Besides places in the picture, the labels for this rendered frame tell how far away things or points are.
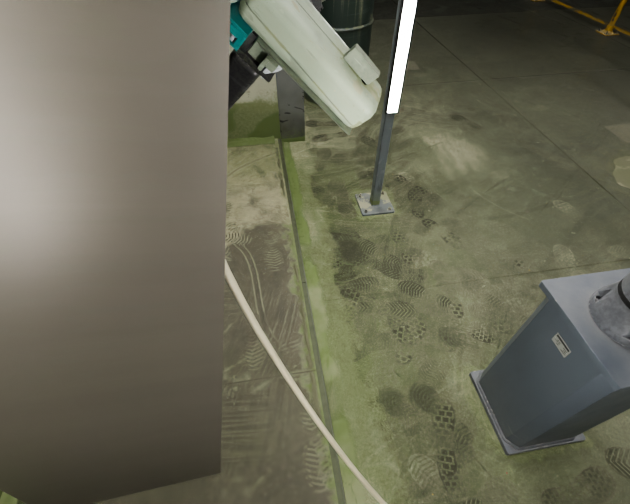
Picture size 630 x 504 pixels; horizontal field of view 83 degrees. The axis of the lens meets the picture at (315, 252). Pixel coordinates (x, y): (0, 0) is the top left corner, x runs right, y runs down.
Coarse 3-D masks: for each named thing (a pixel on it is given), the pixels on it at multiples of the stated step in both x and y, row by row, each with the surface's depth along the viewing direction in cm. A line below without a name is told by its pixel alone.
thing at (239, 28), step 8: (240, 0) 32; (232, 8) 31; (232, 16) 31; (240, 16) 32; (232, 24) 31; (240, 24) 31; (232, 32) 32; (240, 32) 32; (248, 32) 32; (240, 40) 32
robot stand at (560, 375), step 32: (544, 288) 98; (576, 288) 97; (544, 320) 101; (576, 320) 91; (512, 352) 118; (544, 352) 103; (576, 352) 91; (608, 352) 85; (480, 384) 141; (512, 384) 120; (544, 384) 105; (576, 384) 93; (608, 384) 86; (512, 416) 122; (544, 416) 107; (576, 416) 101; (608, 416) 109; (512, 448) 127; (544, 448) 128
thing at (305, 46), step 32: (256, 0) 29; (288, 0) 30; (256, 32) 32; (288, 32) 30; (320, 32) 32; (256, 64) 35; (288, 64) 33; (320, 64) 32; (352, 64) 33; (320, 96) 35; (352, 96) 34
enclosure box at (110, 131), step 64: (0, 0) 16; (64, 0) 17; (128, 0) 17; (192, 0) 18; (0, 64) 18; (64, 64) 18; (128, 64) 19; (192, 64) 20; (0, 128) 20; (64, 128) 21; (128, 128) 22; (192, 128) 23; (0, 192) 22; (64, 192) 24; (128, 192) 25; (192, 192) 26; (0, 256) 26; (64, 256) 27; (128, 256) 29; (192, 256) 31; (0, 320) 30; (64, 320) 32; (128, 320) 35; (192, 320) 37; (0, 384) 37; (64, 384) 40; (128, 384) 44; (192, 384) 48; (0, 448) 47; (64, 448) 52; (128, 448) 58; (192, 448) 66
